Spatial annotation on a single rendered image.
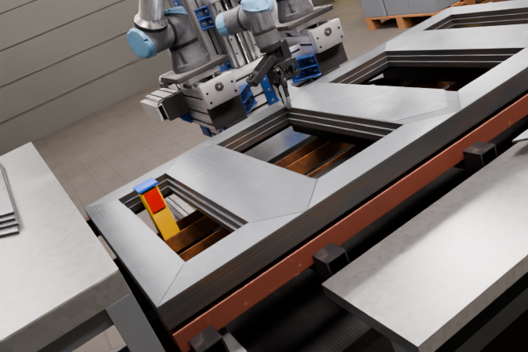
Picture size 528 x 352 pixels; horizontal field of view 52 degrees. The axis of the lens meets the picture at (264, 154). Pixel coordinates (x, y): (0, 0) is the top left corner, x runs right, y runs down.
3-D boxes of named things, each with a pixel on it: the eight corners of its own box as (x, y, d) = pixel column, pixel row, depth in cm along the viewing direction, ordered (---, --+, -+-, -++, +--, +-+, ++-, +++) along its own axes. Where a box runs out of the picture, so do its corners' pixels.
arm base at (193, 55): (170, 73, 214) (159, 49, 211) (203, 57, 219) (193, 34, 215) (181, 75, 201) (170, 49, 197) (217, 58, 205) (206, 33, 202)
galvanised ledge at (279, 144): (465, 52, 228) (463, 45, 227) (202, 209, 183) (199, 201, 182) (430, 52, 246) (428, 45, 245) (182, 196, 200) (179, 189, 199)
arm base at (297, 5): (273, 24, 230) (265, 1, 226) (302, 10, 235) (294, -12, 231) (290, 22, 216) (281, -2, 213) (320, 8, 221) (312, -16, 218)
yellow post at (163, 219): (185, 242, 158) (157, 186, 151) (170, 251, 156) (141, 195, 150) (180, 237, 162) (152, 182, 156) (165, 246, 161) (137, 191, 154)
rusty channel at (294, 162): (508, 46, 206) (506, 34, 205) (111, 292, 148) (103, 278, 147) (491, 47, 213) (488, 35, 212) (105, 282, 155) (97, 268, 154)
